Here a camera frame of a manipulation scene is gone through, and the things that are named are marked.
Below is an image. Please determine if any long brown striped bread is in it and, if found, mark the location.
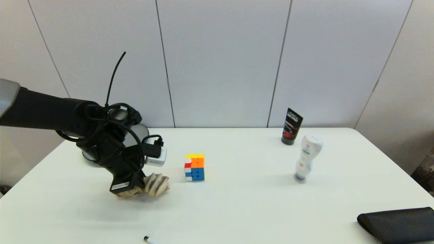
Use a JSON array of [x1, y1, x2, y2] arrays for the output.
[[117, 173, 170, 199]]

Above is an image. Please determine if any round grey plate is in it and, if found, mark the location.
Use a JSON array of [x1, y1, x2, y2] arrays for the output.
[[82, 124, 150, 166]]

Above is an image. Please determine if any black cosmetic tube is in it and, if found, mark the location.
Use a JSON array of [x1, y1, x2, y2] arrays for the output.
[[281, 108, 303, 146]]

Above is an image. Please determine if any white squeeze bottle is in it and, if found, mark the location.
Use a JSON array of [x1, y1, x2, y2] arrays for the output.
[[293, 135, 323, 183]]

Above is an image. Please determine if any brown background clutter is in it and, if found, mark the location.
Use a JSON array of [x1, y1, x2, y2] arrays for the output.
[[411, 146, 434, 198]]

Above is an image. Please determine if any black flat pouch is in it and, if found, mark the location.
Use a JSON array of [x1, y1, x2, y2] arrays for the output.
[[357, 207, 434, 244]]

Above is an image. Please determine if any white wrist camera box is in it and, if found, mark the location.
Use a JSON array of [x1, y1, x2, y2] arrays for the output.
[[142, 135, 167, 167]]

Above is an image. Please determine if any colourful puzzle cube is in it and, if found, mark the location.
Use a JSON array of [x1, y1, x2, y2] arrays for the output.
[[184, 154, 205, 182]]

